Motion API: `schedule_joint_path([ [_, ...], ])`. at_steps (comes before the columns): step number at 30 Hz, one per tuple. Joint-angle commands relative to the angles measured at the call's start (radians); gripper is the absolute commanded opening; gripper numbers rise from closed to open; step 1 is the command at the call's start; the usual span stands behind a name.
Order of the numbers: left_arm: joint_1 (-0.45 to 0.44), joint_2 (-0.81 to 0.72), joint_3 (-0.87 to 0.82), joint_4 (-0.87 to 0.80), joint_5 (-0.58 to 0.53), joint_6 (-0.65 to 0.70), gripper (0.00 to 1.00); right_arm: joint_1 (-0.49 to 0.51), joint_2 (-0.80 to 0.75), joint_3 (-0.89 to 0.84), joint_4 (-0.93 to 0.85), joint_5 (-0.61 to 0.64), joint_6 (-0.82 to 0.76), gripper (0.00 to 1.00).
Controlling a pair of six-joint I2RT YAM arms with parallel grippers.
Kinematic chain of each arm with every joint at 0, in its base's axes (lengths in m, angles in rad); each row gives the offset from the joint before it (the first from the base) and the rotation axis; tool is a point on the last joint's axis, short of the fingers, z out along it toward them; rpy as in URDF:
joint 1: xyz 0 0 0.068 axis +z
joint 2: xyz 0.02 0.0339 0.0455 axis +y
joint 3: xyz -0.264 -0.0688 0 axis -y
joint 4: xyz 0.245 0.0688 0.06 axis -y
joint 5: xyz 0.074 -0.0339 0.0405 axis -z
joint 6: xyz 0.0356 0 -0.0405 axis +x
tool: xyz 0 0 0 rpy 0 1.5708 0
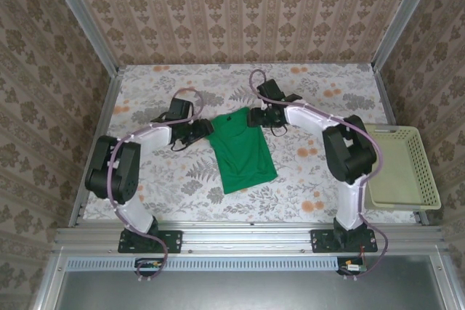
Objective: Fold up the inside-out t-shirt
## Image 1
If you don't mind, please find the long aluminium mounting rail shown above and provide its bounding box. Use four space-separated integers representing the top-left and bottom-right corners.
53 219 445 254

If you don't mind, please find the grey slotted cable duct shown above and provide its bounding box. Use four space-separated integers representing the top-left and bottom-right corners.
66 256 345 272

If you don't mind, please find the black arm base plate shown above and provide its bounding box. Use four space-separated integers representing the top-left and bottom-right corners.
310 229 379 254
117 229 183 254

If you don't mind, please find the pale green plastic basket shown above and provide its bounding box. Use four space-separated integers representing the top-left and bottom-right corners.
363 123 442 212

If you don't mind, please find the purple cable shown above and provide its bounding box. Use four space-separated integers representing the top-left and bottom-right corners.
107 87 204 284
248 68 392 282

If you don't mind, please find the aluminium frame bar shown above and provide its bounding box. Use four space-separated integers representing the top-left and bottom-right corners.
428 251 465 310
31 248 68 310

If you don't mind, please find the floral patterned tablecloth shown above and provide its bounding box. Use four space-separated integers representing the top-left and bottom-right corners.
81 62 422 224

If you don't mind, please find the small circuit board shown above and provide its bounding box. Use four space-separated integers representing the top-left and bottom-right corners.
134 257 164 271
341 258 366 274

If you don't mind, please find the green t-shirt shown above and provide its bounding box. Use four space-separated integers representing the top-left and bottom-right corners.
205 106 279 195

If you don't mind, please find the aluminium frame post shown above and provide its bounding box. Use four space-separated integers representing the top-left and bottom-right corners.
371 0 443 71
41 0 121 77

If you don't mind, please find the grey metal sheet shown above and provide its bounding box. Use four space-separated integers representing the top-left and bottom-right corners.
54 254 451 310

